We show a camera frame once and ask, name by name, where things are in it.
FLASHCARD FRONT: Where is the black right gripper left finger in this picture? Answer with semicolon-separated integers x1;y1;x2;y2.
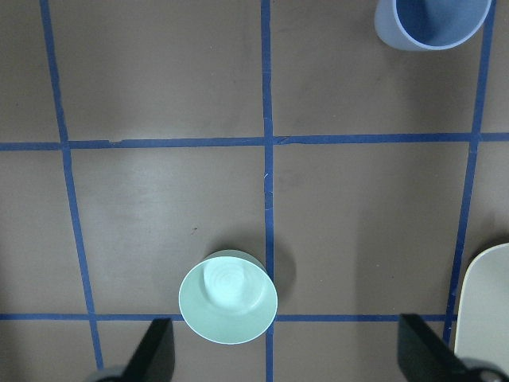
120;318;175;382

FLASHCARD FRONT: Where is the mint green bowl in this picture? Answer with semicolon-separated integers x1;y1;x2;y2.
178;249;278;345

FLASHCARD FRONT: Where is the cream white toaster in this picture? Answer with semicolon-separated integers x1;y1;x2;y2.
454;244;508;373

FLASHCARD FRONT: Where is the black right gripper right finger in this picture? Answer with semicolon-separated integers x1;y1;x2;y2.
398;314;477;382

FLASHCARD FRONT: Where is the blue plastic cup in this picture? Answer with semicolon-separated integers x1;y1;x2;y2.
374;0;492;52

